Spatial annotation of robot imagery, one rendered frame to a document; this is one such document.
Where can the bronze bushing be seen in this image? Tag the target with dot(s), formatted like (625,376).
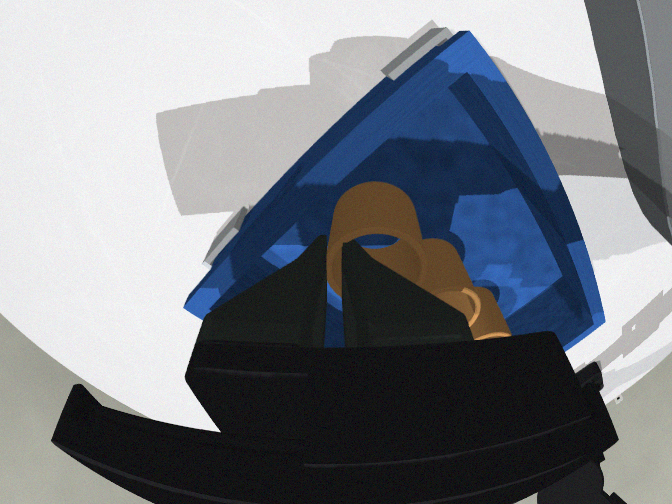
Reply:
(377,208)
(490,321)
(446,272)

